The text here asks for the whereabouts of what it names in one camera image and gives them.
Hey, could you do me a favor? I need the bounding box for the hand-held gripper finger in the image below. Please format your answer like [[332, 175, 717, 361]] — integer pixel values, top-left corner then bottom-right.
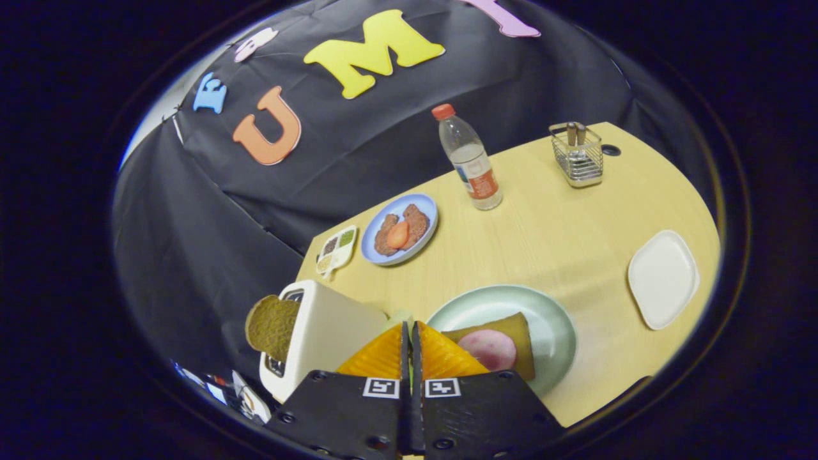
[[411, 321, 566, 459], [263, 321, 411, 459]]

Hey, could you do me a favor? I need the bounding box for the brown toasted bread slice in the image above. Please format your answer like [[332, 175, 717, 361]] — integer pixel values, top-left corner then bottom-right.
[[245, 295, 301, 364]]

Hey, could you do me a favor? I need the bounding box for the white toaster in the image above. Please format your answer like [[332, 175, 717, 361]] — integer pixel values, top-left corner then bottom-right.
[[259, 280, 389, 404]]

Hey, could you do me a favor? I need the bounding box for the pink ham slice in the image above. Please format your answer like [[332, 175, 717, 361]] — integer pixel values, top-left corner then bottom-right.
[[457, 330, 518, 372]]

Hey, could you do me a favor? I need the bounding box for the pale green round plate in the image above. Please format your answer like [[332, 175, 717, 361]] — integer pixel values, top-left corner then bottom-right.
[[426, 284, 578, 398]]

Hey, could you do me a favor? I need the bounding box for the brown meat patty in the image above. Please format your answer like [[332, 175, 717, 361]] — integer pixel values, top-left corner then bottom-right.
[[374, 214, 400, 256], [403, 204, 431, 250]]

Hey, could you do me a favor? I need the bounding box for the white divided seasoning tray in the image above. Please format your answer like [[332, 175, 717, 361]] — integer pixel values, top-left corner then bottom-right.
[[315, 225, 359, 280]]

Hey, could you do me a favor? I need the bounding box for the blue round plate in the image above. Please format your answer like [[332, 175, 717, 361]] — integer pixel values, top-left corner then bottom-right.
[[360, 193, 439, 266]]

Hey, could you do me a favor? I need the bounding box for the clear water bottle red cap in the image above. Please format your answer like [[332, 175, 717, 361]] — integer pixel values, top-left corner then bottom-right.
[[431, 103, 504, 211]]

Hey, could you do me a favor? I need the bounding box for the white square plate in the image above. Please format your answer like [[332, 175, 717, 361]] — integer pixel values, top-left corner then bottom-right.
[[627, 230, 701, 331]]

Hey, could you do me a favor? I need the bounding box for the metal wire utensil holder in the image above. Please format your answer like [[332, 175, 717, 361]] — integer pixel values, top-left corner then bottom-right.
[[548, 121, 605, 188]]

